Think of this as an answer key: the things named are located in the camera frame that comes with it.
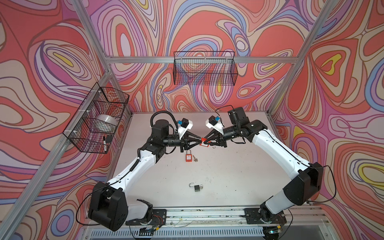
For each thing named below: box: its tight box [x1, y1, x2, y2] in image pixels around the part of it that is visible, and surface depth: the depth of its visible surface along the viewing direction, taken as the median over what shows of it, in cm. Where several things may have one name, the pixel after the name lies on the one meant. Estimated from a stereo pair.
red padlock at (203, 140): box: [199, 137, 210, 148], surface depth 71 cm
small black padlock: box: [189, 182, 200, 192], surface depth 84 cm
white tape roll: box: [96, 114, 118, 127], surface depth 75 cm
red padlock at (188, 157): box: [185, 149, 193, 163], surface depth 95 cm
